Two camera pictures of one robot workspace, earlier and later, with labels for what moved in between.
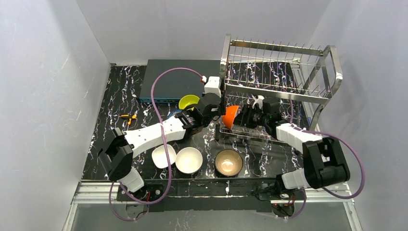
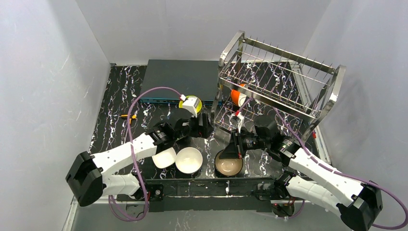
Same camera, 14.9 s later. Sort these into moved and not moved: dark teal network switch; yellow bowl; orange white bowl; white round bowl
Moved: orange white bowl
Not moved: yellow bowl; dark teal network switch; white round bowl
